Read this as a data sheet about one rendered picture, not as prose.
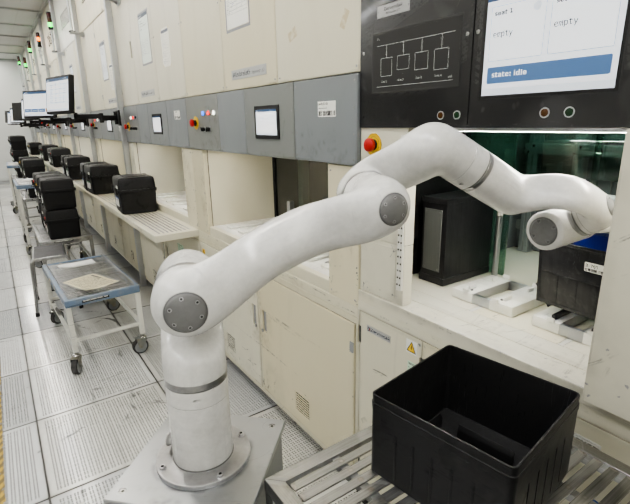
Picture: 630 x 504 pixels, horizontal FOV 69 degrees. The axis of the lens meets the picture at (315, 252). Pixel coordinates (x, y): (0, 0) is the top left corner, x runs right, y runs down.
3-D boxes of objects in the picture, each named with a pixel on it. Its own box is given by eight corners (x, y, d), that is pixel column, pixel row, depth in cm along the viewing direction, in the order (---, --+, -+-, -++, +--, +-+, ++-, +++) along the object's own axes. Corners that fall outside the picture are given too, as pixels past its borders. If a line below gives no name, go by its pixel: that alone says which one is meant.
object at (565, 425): (444, 408, 108) (448, 343, 103) (570, 470, 89) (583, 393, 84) (367, 468, 90) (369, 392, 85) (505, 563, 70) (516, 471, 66)
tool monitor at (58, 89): (48, 126, 358) (40, 77, 348) (116, 125, 386) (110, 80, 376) (54, 127, 326) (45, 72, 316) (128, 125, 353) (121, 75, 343)
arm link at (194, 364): (161, 398, 82) (145, 273, 76) (168, 350, 100) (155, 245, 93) (229, 388, 85) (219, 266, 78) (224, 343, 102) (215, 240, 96)
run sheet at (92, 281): (59, 283, 289) (58, 280, 288) (94, 273, 307) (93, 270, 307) (86, 292, 272) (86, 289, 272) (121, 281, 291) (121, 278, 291)
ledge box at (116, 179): (113, 209, 346) (108, 174, 339) (151, 205, 360) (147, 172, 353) (120, 215, 322) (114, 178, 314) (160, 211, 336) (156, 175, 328)
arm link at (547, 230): (587, 196, 100) (550, 213, 108) (556, 203, 93) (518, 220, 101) (604, 231, 99) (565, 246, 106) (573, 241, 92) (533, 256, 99)
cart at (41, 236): (34, 267, 476) (25, 222, 463) (89, 258, 505) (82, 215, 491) (42, 293, 401) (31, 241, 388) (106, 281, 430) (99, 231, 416)
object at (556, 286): (529, 311, 127) (536, 200, 117) (572, 291, 137) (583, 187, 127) (622, 346, 107) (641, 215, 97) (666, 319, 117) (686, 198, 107)
